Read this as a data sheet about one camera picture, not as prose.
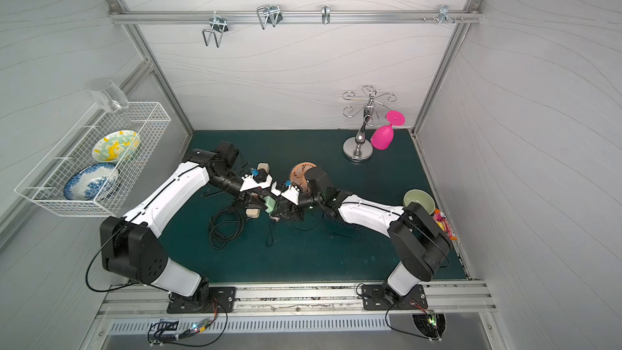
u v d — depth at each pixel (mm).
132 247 420
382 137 958
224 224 866
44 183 555
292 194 697
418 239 452
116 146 703
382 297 653
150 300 749
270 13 762
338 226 883
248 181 652
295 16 778
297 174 931
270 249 841
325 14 780
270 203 739
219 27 785
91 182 626
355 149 1124
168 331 697
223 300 733
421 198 921
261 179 642
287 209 701
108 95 638
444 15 764
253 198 677
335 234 868
